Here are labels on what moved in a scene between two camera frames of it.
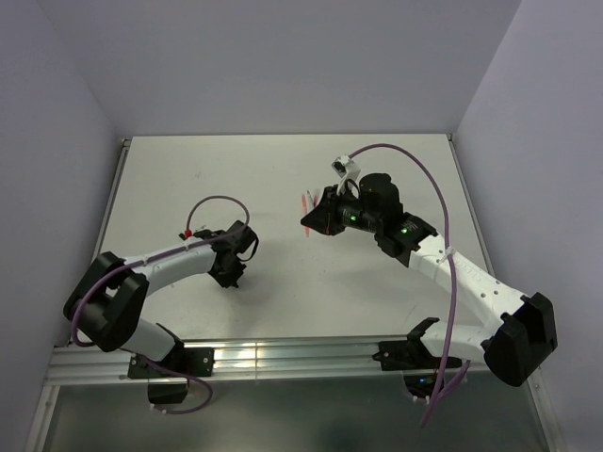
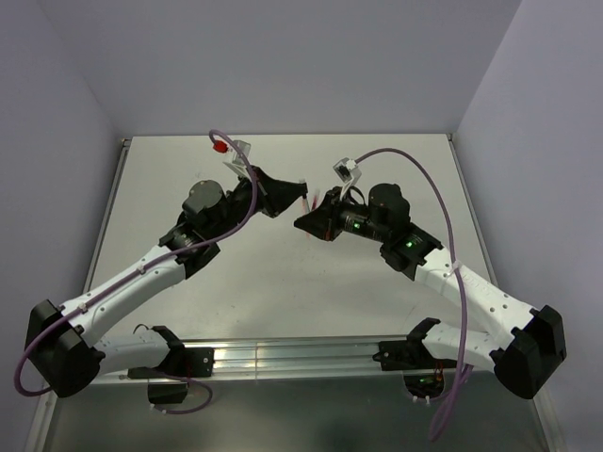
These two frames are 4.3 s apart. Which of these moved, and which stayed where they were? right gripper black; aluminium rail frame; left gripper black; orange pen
Moved: left gripper black
Stayed: orange pen; aluminium rail frame; right gripper black
